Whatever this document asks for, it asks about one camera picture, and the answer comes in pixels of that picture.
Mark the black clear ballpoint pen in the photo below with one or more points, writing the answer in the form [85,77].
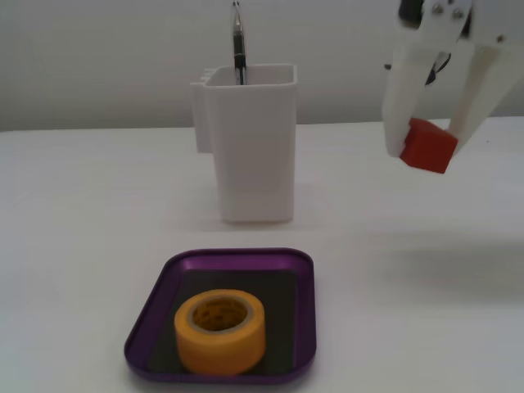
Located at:
[238,45]

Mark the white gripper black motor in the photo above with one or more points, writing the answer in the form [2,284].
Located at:
[435,29]

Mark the white plastic box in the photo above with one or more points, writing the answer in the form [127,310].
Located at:
[254,155]

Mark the yellow tape roll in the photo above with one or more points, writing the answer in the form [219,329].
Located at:
[221,348]

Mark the red cube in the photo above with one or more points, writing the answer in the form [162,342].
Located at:
[430,147]

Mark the purple metal tray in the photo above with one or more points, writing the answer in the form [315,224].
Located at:
[151,327]

